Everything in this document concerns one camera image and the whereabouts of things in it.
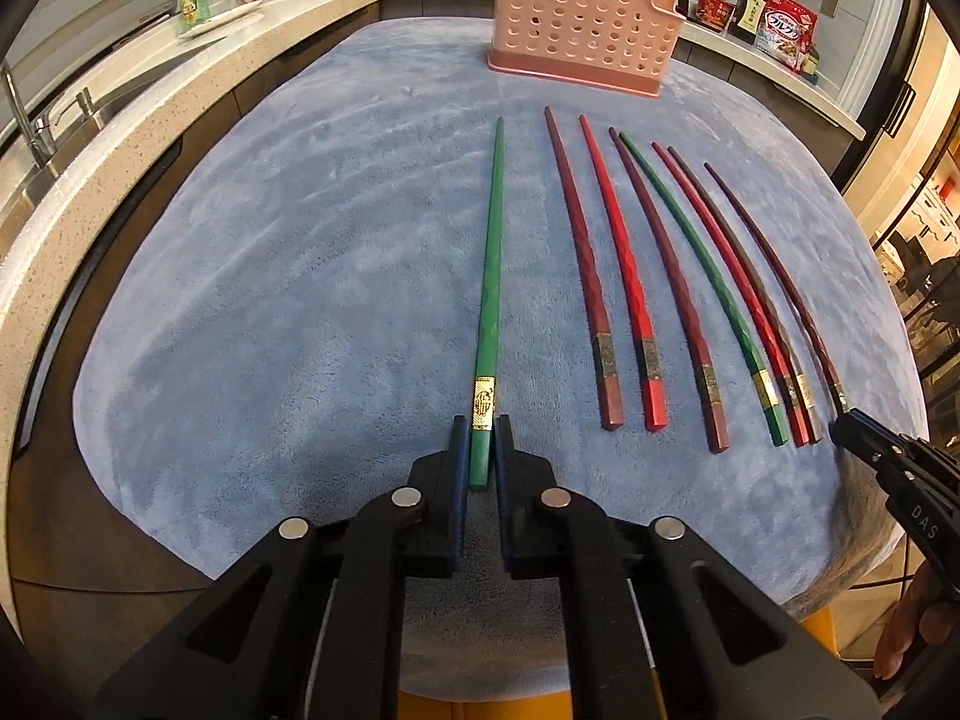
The beige stone kitchen counter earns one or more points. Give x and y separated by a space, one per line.
112 90

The pink perforated plastic basket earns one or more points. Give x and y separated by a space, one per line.
585 15

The steel kitchen faucet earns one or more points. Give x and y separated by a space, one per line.
34 127

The small steel tap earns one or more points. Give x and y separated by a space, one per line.
86 109

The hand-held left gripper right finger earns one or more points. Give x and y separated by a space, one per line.
504 499

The dark purple chopstick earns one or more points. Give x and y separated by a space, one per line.
787 292

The black framed glass door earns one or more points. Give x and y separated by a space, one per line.
892 52

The white plate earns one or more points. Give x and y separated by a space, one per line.
229 17

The green chopstick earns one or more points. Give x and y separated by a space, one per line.
492 270
748 346

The brown chopstick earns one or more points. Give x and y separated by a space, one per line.
781 343

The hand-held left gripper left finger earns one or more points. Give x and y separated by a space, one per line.
454 499

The white and red cereal bag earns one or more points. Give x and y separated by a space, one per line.
784 34

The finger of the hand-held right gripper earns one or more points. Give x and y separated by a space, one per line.
855 435

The red instant noodle cup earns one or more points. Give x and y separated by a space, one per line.
715 11

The dark sauce bottle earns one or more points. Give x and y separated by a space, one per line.
748 11

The steel kitchen sink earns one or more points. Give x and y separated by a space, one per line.
90 142

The small green box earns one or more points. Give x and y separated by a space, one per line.
808 66

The blue fleece table cloth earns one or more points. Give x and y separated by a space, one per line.
300 277

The bright red chopstick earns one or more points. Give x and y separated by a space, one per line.
622 277
766 345

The dark red chopstick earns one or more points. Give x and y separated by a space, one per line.
670 292
581 270

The person's right hand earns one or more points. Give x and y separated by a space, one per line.
919 626

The grey wall outlet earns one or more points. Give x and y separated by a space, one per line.
829 4

